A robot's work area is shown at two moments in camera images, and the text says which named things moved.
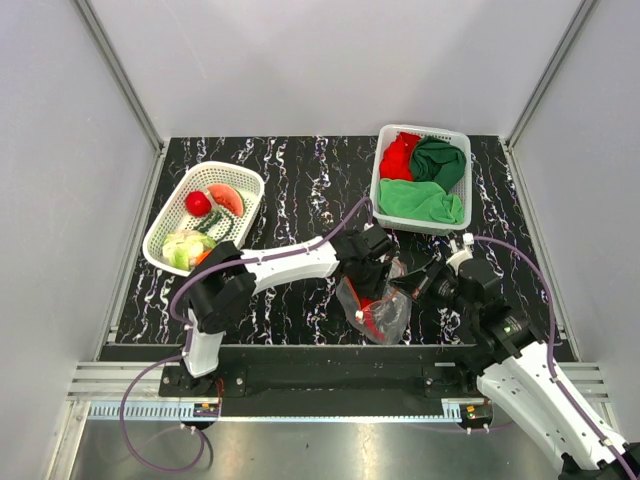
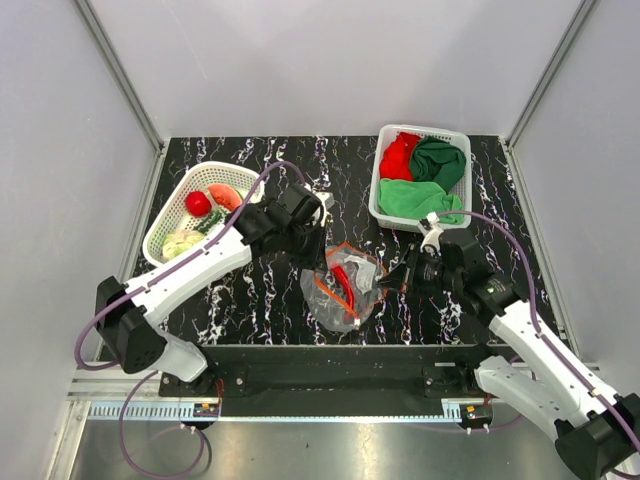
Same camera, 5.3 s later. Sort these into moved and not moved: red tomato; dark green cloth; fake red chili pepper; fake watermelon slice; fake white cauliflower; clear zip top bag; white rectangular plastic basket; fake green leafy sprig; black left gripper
Moved: clear zip top bag; black left gripper; fake red chili pepper
Not moved: fake green leafy sprig; fake watermelon slice; red tomato; fake white cauliflower; white rectangular plastic basket; dark green cloth
